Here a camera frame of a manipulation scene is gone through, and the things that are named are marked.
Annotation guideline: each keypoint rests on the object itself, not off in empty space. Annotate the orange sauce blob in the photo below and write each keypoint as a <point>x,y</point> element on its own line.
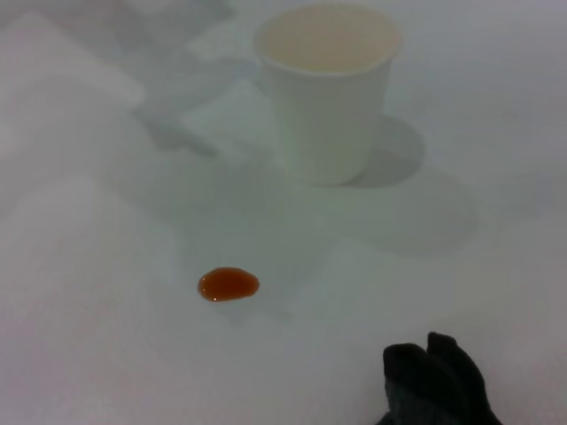
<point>228,284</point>

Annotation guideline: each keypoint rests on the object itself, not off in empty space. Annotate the white paper cup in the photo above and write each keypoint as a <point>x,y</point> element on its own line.
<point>328,110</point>

